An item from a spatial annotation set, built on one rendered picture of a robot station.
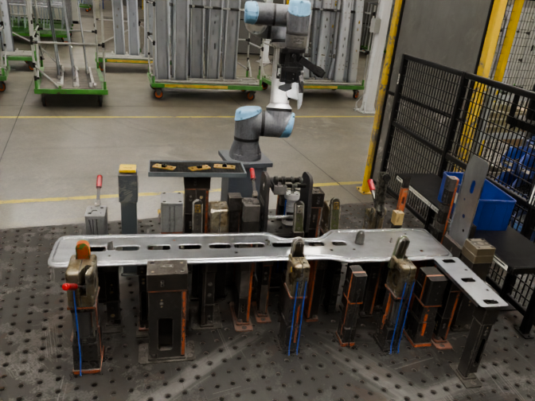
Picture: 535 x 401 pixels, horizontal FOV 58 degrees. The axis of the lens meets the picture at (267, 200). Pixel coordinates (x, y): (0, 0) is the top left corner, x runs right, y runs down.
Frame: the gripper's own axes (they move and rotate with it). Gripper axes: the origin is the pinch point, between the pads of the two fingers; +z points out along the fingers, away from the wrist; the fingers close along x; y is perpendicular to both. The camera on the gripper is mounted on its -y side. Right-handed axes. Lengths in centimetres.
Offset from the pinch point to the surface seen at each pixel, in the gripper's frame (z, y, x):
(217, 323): 74, 28, 29
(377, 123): 71, -158, -254
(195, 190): 36, 35, -5
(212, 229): 44, 30, 14
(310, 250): 44, -3, 30
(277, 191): 30.2, 5.7, 9.5
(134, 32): 67, 101, -938
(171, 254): 44, 45, 30
